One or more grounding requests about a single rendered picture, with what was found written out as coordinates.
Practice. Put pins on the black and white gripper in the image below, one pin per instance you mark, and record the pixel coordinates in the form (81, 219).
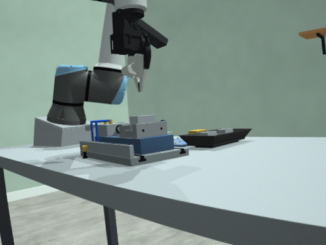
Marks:
(128, 41)

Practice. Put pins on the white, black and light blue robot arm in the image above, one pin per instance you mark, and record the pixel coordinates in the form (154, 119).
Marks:
(75, 85)

